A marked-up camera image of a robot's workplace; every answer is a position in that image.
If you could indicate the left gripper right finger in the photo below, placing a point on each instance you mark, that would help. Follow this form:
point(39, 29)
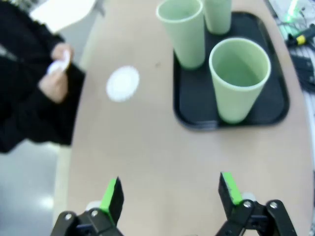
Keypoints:
point(226, 194)

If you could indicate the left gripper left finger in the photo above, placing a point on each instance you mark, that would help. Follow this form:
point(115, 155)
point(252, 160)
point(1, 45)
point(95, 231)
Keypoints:
point(114, 201)

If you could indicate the person's left hand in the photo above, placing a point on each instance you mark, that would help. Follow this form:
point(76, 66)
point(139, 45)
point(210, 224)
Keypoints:
point(59, 50)

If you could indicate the black plastic serving tray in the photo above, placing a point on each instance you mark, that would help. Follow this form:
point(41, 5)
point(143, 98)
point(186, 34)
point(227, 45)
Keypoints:
point(194, 98)

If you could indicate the person's right forearm black sleeve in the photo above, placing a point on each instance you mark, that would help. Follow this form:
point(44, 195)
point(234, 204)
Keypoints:
point(32, 120)

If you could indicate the light green plastic cup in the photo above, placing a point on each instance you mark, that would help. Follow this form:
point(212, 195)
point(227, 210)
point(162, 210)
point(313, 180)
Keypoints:
point(187, 41)
point(233, 103)
point(217, 17)

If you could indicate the green lit circuit board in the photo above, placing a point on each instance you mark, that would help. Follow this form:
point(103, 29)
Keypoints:
point(291, 11)

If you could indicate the white scalloped paper coaster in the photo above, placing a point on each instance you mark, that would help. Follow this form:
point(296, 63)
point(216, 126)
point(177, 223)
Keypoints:
point(57, 67)
point(123, 83)

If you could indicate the person's right hand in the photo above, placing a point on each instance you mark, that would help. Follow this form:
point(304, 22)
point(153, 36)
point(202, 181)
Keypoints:
point(54, 86)

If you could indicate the white desk surface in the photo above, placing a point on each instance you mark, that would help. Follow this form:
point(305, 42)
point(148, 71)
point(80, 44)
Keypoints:
point(64, 14)

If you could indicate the black power adapter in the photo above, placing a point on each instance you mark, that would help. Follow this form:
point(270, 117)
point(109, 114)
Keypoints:
point(305, 68)

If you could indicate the person's left forearm black sleeve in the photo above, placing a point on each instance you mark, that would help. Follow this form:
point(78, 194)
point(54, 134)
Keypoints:
point(37, 34)

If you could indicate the yellow and black plug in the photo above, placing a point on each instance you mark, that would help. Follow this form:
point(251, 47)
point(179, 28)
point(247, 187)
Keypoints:
point(301, 38)

